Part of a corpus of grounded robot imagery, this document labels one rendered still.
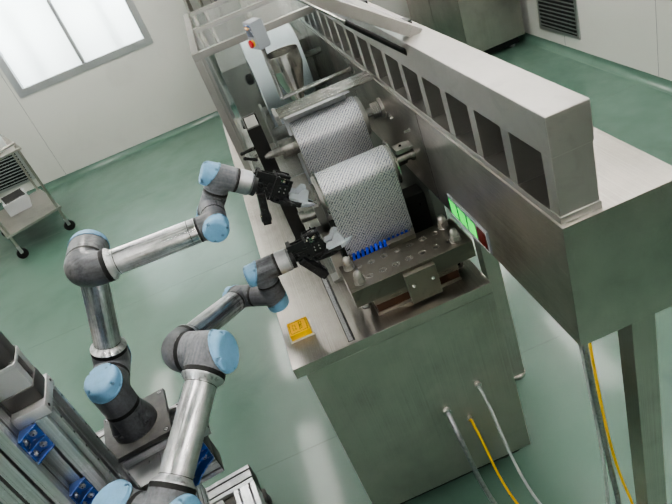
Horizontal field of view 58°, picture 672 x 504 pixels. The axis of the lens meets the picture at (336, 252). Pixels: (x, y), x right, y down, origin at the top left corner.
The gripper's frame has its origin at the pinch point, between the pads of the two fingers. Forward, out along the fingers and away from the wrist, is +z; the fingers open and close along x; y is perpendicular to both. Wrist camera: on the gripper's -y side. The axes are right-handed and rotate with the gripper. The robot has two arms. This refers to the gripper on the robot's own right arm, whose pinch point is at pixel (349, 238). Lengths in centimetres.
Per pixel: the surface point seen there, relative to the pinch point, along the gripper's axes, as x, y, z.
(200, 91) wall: 556, -74, -56
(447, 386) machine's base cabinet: -26, -52, 11
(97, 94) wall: 556, -34, -161
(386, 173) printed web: -0.3, 16.4, 18.0
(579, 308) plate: -84, 15, 30
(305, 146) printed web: 23.5, 25.5, -0.7
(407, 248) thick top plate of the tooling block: -10.0, -5.8, 15.2
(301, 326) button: -10.9, -16.5, -25.5
